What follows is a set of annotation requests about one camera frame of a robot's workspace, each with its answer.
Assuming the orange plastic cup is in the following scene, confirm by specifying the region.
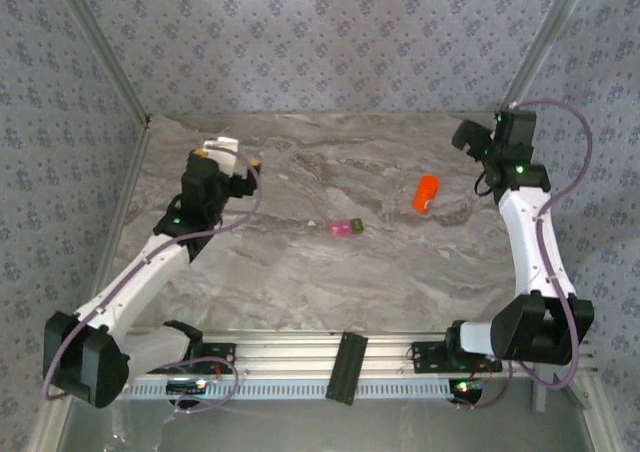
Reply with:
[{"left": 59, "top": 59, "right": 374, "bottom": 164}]
[{"left": 412, "top": 186, "right": 439, "bottom": 214}]

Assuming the small circuit board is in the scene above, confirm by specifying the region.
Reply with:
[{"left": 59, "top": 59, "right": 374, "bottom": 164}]
[
  {"left": 448, "top": 377, "right": 485, "bottom": 406},
  {"left": 166, "top": 379, "right": 209, "bottom": 396}
]

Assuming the grey metal sheet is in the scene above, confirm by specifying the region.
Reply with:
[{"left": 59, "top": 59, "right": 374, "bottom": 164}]
[{"left": 29, "top": 399, "right": 621, "bottom": 452}]

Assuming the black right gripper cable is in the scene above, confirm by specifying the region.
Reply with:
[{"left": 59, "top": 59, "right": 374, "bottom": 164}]
[{"left": 473, "top": 170, "right": 497, "bottom": 199}]

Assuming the aluminium table side rail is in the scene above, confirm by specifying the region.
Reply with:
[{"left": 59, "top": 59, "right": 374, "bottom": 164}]
[{"left": 87, "top": 119, "right": 154, "bottom": 318}]

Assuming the aluminium frame post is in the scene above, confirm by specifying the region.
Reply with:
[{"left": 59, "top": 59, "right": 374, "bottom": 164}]
[
  {"left": 493, "top": 0, "right": 597, "bottom": 122},
  {"left": 49, "top": 0, "right": 153, "bottom": 126}
]

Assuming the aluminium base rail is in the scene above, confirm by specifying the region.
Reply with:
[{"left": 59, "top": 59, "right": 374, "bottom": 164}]
[{"left": 53, "top": 329, "right": 601, "bottom": 379}]

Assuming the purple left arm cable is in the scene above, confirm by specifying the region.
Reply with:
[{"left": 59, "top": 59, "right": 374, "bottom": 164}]
[{"left": 41, "top": 151, "right": 264, "bottom": 414}]

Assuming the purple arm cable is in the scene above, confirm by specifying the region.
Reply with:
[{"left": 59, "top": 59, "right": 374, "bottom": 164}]
[
  {"left": 41, "top": 151, "right": 264, "bottom": 414},
  {"left": 454, "top": 99, "right": 595, "bottom": 413}
]

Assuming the slotted grey cable duct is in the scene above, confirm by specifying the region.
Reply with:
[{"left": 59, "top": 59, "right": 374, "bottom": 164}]
[{"left": 119, "top": 377, "right": 454, "bottom": 402}]

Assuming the black rail bracket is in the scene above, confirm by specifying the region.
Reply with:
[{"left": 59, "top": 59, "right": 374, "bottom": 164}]
[{"left": 325, "top": 330, "right": 370, "bottom": 407}]

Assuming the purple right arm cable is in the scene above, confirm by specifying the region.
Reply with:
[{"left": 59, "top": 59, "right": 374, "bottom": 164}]
[{"left": 454, "top": 99, "right": 595, "bottom": 413}]

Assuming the grey corner bracket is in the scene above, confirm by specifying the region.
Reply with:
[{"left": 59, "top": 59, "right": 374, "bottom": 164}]
[{"left": 530, "top": 366, "right": 594, "bottom": 414}]

